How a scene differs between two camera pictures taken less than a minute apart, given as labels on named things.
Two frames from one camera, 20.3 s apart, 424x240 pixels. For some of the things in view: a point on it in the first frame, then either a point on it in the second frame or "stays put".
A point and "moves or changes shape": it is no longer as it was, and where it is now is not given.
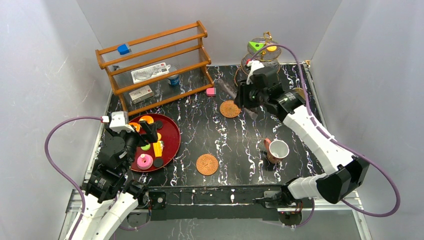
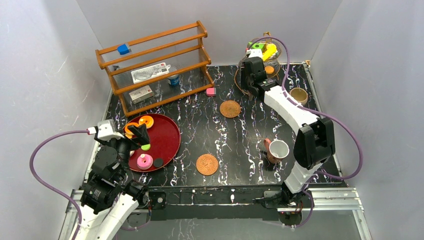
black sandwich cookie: (158, 162) stays put
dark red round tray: (156, 155) stays put
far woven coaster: (229, 109) stays put
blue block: (123, 49) stays put
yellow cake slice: (158, 147) -> (271, 51)
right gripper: (241, 100) -> (243, 85)
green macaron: (146, 147) stays put
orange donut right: (149, 119) stays put
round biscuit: (271, 48) moves or changes shape
